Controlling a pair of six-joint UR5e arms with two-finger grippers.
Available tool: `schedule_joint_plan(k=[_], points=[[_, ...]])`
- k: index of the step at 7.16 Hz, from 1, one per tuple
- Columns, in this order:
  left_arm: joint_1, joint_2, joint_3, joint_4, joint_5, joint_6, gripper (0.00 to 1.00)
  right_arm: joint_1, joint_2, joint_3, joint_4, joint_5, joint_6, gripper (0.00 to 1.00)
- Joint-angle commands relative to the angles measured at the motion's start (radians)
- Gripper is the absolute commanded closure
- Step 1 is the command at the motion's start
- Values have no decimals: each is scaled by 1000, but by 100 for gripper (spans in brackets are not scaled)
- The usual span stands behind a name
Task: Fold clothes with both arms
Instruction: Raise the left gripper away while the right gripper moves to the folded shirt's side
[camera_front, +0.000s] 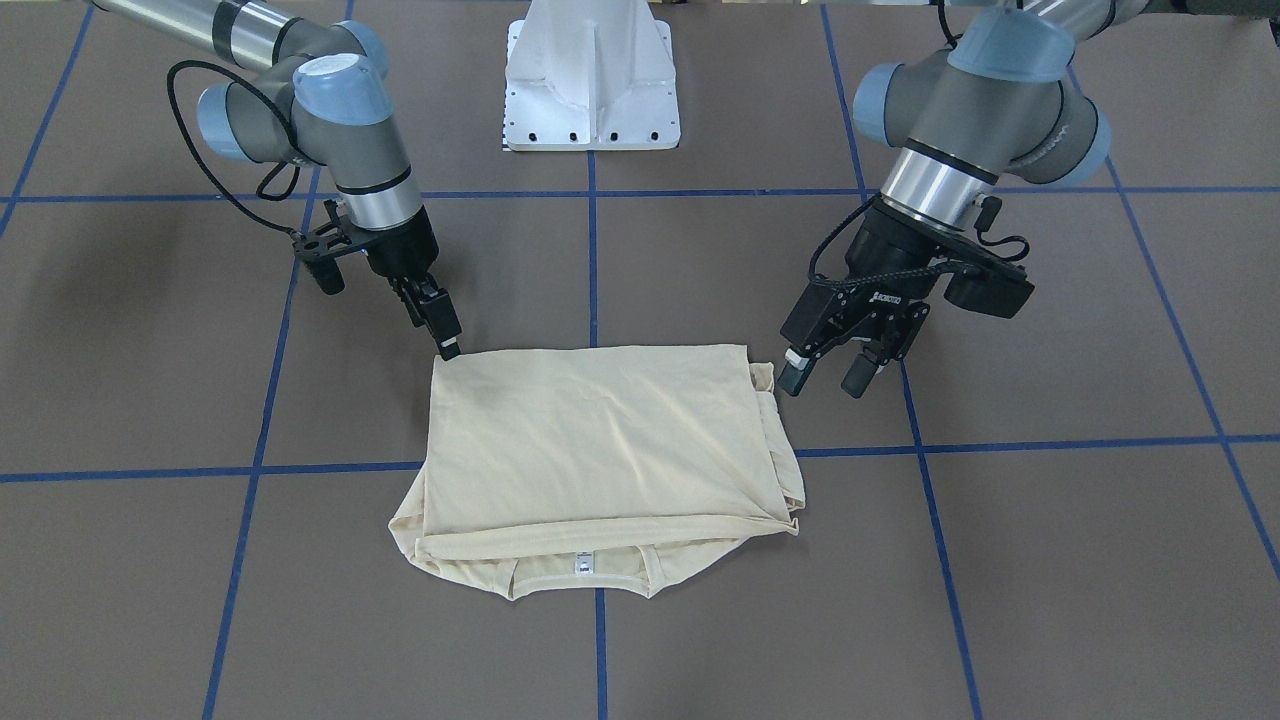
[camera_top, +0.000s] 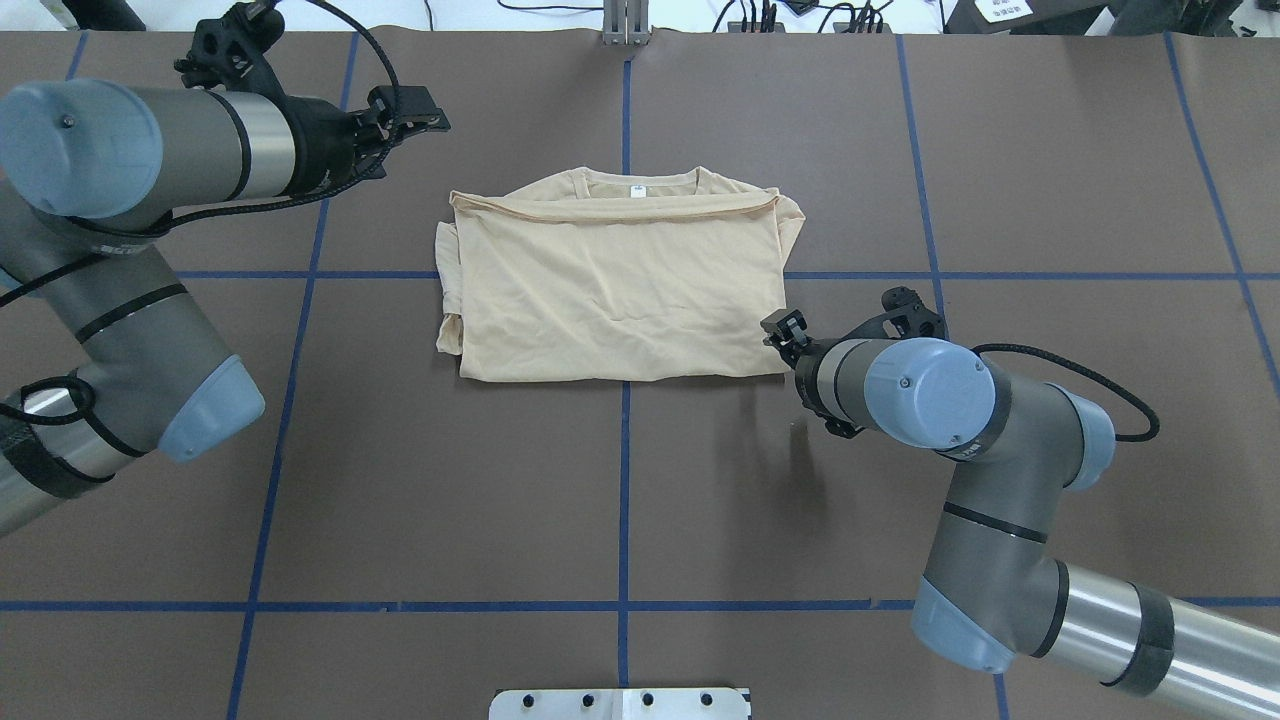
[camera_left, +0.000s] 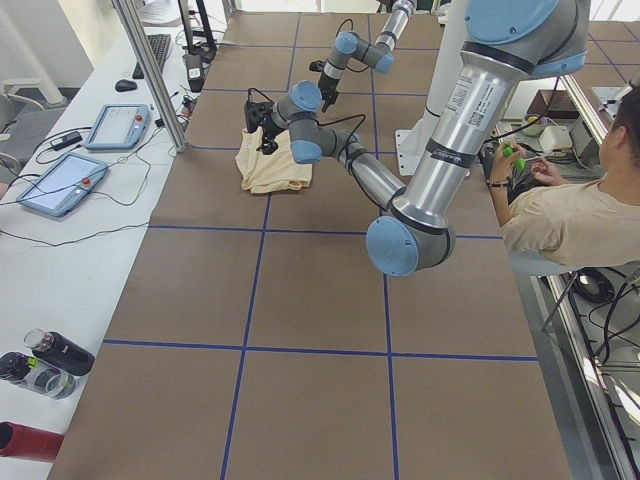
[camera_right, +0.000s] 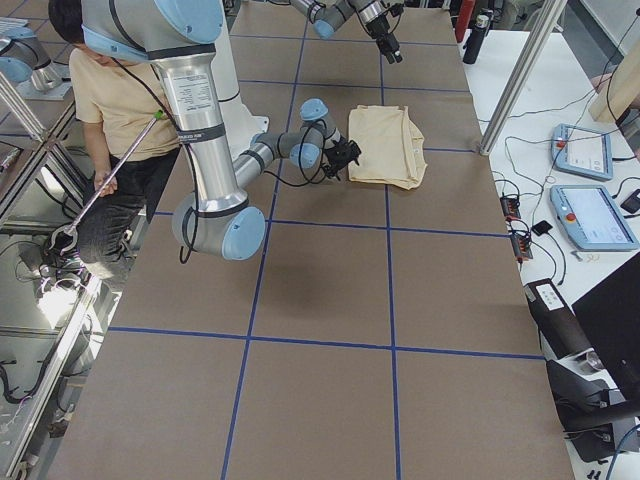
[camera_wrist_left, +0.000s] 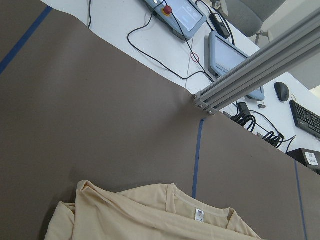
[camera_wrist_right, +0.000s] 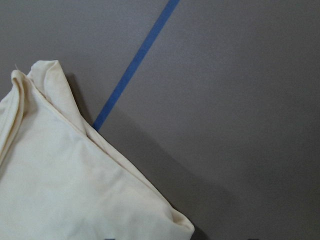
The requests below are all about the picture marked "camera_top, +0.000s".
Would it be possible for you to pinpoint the cream long-sleeve printed shirt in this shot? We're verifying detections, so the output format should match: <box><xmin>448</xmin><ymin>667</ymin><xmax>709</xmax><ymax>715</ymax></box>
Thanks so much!
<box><xmin>435</xmin><ymin>167</ymin><xmax>806</xmax><ymax>383</ymax></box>

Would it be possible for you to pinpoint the aluminium frame post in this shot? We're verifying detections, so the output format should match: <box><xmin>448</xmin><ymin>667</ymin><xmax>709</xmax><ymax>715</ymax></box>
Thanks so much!
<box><xmin>602</xmin><ymin>0</ymin><xmax>652</xmax><ymax>47</ymax></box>

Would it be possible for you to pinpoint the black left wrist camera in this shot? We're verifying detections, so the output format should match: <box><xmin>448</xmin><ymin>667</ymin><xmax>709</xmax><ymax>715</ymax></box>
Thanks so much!
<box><xmin>173</xmin><ymin>1</ymin><xmax>285</xmax><ymax>100</ymax></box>

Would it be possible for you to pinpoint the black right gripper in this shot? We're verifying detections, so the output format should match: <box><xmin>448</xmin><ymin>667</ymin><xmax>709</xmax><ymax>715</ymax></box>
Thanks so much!
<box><xmin>760</xmin><ymin>310</ymin><xmax>831</xmax><ymax>386</ymax></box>

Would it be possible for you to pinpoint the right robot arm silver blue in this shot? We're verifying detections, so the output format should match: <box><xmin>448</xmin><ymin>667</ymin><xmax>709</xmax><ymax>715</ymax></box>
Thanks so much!
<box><xmin>762</xmin><ymin>302</ymin><xmax>1279</xmax><ymax>719</ymax></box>

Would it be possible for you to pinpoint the black box white label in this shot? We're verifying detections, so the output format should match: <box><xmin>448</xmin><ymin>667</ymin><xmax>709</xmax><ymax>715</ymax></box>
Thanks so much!
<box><xmin>943</xmin><ymin>1</ymin><xmax>1111</xmax><ymax>35</ymax></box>

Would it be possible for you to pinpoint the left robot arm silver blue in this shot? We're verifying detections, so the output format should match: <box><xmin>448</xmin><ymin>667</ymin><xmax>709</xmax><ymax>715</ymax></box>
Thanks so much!
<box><xmin>3</xmin><ymin>78</ymin><xmax>451</xmax><ymax>534</ymax></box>

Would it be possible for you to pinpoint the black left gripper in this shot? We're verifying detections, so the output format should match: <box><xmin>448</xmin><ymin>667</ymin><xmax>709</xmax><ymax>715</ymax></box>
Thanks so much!
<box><xmin>285</xmin><ymin>85</ymin><xmax>451</xmax><ymax>196</ymax></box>

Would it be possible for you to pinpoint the white central pillar with base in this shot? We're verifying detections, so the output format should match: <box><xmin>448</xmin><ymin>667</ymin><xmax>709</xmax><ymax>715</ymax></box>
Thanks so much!
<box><xmin>488</xmin><ymin>687</ymin><xmax>753</xmax><ymax>719</ymax></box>

